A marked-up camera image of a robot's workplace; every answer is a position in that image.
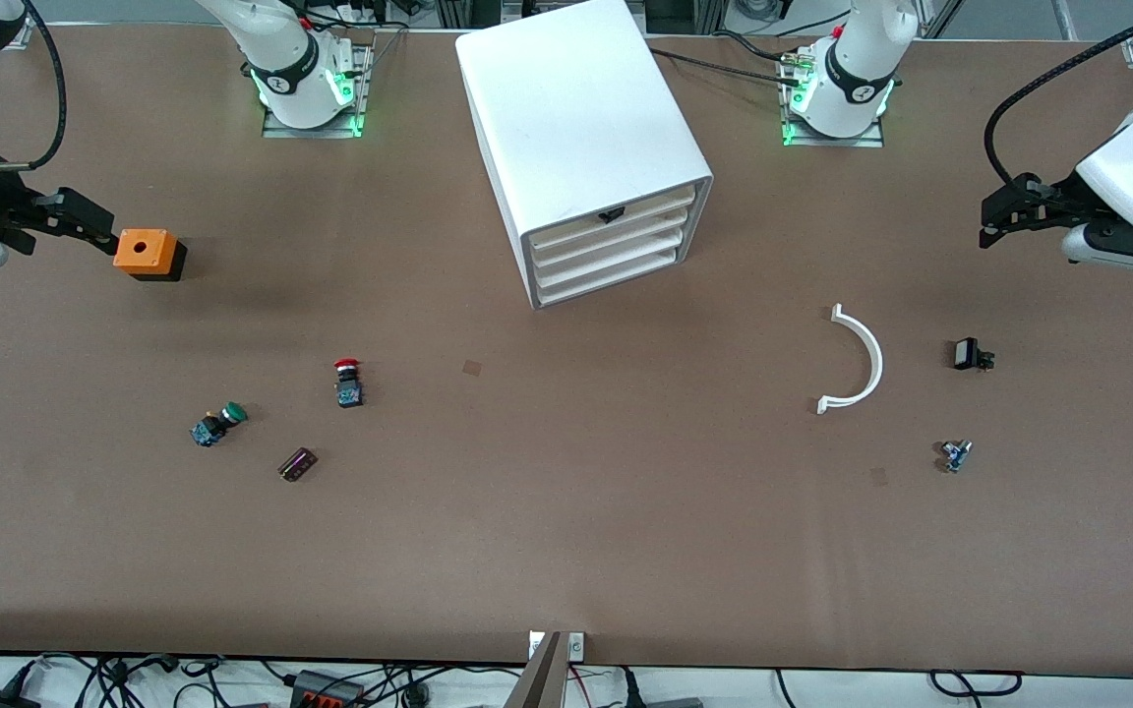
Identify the orange button box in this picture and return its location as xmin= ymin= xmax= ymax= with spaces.
xmin=113 ymin=228 xmax=188 ymax=283

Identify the green push button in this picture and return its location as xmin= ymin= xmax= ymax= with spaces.
xmin=190 ymin=401 xmax=249 ymax=449

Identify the white drawer with black handle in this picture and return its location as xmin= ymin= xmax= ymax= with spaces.
xmin=527 ymin=187 xmax=697 ymax=254

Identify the grey brown camera post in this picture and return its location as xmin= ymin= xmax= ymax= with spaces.
xmin=503 ymin=631 xmax=567 ymax=708

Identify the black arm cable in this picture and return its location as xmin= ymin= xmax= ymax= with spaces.
xmin=984 ymin=5 xmax=1133 ymax=193
xmin=0 ymin=0 xmax=68 ymax=173

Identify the white curved plastic arc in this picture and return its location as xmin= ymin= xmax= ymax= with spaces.
xmin=815 ymin=304 xmax=885 ymax=416

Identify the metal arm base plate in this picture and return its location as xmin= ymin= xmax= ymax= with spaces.
xmin=262 ymin=44 xmax=373 ymax=139
xmin=781 ymin=49 xmax=887 ymax=148

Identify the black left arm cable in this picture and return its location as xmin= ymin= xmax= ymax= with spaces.
xmin=984 ymin=5 xmax=1133 ymax=193

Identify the black orange power strip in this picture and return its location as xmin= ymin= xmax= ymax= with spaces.
xmin=289 ymin=670 xmax=367 ymax=708

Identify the red push button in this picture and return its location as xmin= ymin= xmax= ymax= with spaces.
xmin=332 ymin=358 xmax=367 ymax=409

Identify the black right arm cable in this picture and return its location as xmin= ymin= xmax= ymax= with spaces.
xmin=0 ymin=0 xmax=68 ymax=173

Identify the small metal bracket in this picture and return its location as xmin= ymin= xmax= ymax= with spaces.
xmin=527 ymin=630 xmax=586 ymax=662

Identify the black base cable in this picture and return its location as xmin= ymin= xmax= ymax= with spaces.
xmin=647 ymin=45 xmax=804 ymax=88

